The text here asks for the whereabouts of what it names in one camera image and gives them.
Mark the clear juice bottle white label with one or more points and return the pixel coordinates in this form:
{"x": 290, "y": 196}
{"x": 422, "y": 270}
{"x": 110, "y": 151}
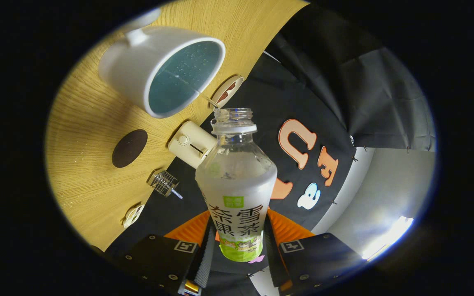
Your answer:
{"x": 237, "y": 185}

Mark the white sectioned condiment dish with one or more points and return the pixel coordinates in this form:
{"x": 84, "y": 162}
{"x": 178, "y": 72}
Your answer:
{"x": 133, "y": 216}

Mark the large ceiling light panel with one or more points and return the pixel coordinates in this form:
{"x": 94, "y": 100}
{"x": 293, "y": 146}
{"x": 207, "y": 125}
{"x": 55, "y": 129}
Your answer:
{"x": 389, "y": 238}

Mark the metal mesh cutlery holder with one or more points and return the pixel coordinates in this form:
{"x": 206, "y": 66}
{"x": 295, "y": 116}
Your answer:
{"x": 163, "y": 183}

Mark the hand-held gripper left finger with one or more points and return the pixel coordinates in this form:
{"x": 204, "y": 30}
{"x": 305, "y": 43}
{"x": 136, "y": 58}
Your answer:
{"x": 205, "y": 255}

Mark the brown meat piece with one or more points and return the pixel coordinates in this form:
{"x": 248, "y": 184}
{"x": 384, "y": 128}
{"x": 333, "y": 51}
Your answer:
{"x": 230, "y": 86}
{"x": 221, "y": 98}

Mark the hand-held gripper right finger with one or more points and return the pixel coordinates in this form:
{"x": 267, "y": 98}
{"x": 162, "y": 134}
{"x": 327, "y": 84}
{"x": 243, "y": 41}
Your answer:
{"x": 272, "y": 255}

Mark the white ceramic cup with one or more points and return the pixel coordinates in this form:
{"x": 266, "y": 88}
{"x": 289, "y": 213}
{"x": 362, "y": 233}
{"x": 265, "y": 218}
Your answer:
{"x": 134, "y": 65}

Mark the white toaster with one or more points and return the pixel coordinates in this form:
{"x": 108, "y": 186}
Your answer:
{"x": 187, "y": 144}

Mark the dark brown round coaster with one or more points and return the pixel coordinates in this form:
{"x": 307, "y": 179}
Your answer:
{"x": 129, "y": 148}

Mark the white round plate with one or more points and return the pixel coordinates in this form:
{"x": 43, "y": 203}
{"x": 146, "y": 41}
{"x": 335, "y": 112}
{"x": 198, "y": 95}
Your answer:
{"x": 237, "y": 80}

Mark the wooden table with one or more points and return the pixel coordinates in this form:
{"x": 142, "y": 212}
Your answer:
{"x": 84, "y": 172}

